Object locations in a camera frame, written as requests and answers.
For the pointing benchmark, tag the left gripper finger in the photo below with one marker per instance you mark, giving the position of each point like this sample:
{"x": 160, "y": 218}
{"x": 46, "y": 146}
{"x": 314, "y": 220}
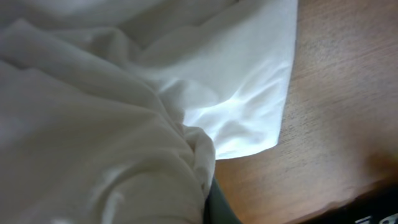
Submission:
{"x": 217, "y": 209}

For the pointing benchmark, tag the white printed t-shirt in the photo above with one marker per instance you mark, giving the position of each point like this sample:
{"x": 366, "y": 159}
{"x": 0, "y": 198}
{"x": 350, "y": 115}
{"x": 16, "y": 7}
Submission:
{"x": 116, "y": 111}

